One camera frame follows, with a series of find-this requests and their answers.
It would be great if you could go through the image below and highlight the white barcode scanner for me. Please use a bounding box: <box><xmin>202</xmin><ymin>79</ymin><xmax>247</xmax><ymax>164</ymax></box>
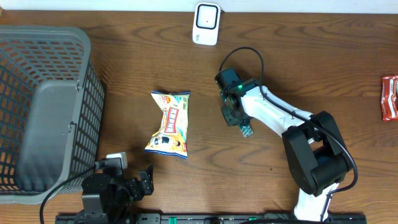
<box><xmin>192</xmin><ymin>2</ymin><xmax>221</xmax><ymax>45</ymax></box>

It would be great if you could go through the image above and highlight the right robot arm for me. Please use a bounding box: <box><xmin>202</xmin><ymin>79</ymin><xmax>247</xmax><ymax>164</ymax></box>
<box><xmin>215</xmin><ymin>78</ymin><xmax>358</xmax><ymax>222</ymax></box>

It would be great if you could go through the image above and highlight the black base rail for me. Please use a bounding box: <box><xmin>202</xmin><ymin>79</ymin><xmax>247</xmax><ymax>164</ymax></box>
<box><xmin>55</xmin><ymin>212</ymin><xmax>368</xmax><ymax>224</ymax></box>

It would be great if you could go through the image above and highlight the yellow noodle snack bag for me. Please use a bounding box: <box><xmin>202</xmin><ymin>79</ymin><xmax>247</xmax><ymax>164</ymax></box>
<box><xmin>145</xmin><ymin>91</ymin><xmax>190</xmax><ymax>159</ymax></box>

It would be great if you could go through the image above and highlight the black cable right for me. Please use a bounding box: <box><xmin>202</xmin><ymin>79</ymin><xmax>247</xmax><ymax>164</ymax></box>
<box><xmin>218</xmin><ymin>46</ymin><xmax>359</xmax><ymax>222</ymax></box>

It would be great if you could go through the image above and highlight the black cable left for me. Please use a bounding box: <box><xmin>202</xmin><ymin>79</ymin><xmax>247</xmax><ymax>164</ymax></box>
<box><xmin>39</xmin><ymin>160</ymin><xmax>122</xmax><ymax>224</ymax></box>

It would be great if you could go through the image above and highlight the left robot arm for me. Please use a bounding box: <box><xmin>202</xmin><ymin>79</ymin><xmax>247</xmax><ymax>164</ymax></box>
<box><xmin>73</xmin><ymin>164</ymin><xmax>154</xmax><ymax>224</ymax></box>

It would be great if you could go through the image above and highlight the black cable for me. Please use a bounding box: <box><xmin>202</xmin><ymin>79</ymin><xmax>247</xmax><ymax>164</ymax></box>
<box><xmin>218</xmin><ymin>46</ymin><xmax>359</xmax><ymax>222</ymax></box>
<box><xmin>39</xmin><ymin>160</ymin><xmax>122</xmax><ymax>224</ymax></box>

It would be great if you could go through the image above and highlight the teal mouthwash bottle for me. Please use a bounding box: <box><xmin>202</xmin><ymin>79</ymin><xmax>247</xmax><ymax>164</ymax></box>
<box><xmin>239</xmin><ymin>124</ymin><xmax>254</xmax><ymax>138</ymax></box>

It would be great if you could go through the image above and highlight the red chocolate bar wrapper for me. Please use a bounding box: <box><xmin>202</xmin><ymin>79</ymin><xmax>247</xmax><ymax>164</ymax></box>
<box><xmin>381</xmin><ymin>75</ymin><xmax>397</xmax><ymax>121</ymax></box>

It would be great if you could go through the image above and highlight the grey plastic basket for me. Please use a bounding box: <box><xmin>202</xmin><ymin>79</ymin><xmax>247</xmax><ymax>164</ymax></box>
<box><xmin>1</xmin><ymin>25</ymin><xmax>104</xmax><ymax>204</ymax></box>

